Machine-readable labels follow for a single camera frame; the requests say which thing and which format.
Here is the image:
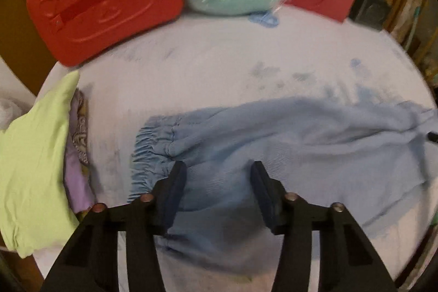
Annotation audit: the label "purple patterned cloth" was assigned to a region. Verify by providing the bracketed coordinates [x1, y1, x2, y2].
[64, 88, 95, 214]

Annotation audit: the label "light blue pants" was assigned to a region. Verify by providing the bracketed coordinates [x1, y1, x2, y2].
[127, 96, 438, 279]

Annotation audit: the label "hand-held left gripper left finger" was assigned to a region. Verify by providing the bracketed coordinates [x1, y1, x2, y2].
[41, 161, 188, 292]

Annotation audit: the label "small blue crochet piece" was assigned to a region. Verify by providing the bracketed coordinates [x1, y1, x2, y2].
[249, 11, 278, 28]

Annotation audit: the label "wooden door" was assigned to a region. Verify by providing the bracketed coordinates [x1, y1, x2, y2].
[0, 0, 63, 97]

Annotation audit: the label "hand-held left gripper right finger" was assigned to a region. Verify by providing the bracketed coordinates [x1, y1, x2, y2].
[250, 161, 397, 292]

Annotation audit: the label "black gift box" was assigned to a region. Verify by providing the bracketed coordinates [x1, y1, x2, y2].
[345, 0, 393, 31]

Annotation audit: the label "lime green garment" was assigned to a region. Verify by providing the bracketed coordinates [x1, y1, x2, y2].
[0, 70, 81, 259]

